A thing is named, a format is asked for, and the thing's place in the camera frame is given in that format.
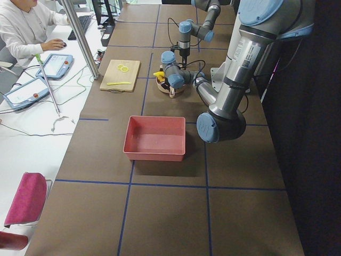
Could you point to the yellow potato toy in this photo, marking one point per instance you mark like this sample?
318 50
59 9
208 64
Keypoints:
161 79

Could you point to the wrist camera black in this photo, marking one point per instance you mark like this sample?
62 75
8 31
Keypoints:
174 48

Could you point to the metal rod tool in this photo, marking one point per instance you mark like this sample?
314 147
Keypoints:
60 117

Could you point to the teach pendant far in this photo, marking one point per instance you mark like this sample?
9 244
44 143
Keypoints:
56 65

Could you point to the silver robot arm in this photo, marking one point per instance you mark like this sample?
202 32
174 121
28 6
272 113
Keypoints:
258 24
204 32

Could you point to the teach pendant near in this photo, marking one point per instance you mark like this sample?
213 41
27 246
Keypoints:
27 94

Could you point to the magenta cloth on stand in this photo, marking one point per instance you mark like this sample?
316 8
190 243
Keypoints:
29 200

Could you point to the person in white hoodie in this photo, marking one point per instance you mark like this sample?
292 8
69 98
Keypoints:
24 29

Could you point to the yellow corn cob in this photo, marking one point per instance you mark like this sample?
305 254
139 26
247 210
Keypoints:
159 74

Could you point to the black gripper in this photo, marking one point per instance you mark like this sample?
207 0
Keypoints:
184 52
165 84

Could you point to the aluminium frame post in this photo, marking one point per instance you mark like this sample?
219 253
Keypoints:
82 42

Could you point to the teach pendant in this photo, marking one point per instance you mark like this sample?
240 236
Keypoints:
56 65
27 94

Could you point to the white pedestal column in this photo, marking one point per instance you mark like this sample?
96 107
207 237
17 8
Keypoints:
217 74

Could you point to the wooden cutting board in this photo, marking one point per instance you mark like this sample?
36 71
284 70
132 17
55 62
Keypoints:
113 74

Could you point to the pink plastic bin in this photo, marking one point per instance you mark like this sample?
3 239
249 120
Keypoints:
155 138

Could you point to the black keyboard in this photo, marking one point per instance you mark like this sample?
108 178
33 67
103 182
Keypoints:
84 22

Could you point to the yellow plastic knife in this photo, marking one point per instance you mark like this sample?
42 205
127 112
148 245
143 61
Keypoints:
118 83

